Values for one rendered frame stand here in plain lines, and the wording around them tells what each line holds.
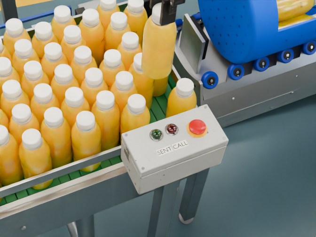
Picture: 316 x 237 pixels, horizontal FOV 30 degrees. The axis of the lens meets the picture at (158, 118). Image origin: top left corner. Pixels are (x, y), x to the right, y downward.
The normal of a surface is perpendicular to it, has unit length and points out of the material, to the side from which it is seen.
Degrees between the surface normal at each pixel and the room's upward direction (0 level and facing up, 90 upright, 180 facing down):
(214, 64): 0
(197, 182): 90
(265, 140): 0
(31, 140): 0
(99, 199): 90
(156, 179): 90
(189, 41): 90
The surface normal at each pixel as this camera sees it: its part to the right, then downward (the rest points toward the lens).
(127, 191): 0.42, 0.77
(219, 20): -0.90, 0.32
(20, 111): 0.07, -0.55
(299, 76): 0.42, 0.55
